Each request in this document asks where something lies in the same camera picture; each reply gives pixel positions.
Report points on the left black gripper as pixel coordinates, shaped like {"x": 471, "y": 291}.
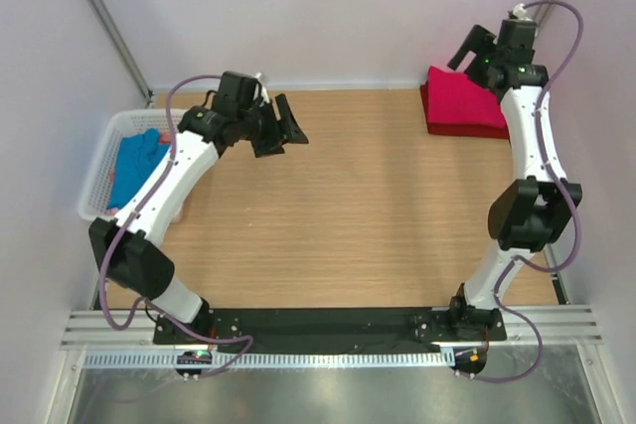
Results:
{"x": 286, "y": 129}

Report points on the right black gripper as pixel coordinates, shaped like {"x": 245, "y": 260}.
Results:
{"x": 478, "y": 41}

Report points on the magenta pink t shirt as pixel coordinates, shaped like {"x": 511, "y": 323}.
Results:
{"x": 454, "y": 101}

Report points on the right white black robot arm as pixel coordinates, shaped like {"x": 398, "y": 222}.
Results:
{"x": 539, "y": 203}

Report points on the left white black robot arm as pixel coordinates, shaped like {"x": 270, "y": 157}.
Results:
{"x": 127, "y": 247}

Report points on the folded dark red t shirt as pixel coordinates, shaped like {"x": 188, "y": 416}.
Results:
{"x": 461, "y": 131}

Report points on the blue t shirt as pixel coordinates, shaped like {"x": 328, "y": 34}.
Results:
{"x": 131, "y": 166}

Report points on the white perforated plastic basket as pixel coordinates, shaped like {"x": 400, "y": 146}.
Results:
{"x": 97, "y": 187}

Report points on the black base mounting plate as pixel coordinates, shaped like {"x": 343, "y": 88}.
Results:
{"x": 332, "y": 331}

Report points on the left aluminium frame post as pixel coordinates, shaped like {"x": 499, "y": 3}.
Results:
{"x": 109, "y": 27}

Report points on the white slotted cable duct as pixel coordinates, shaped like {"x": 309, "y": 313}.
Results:
{"x": 196, "y": 359}

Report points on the aluminium front rail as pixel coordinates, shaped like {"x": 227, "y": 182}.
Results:
{"x": 558, "y": 325}

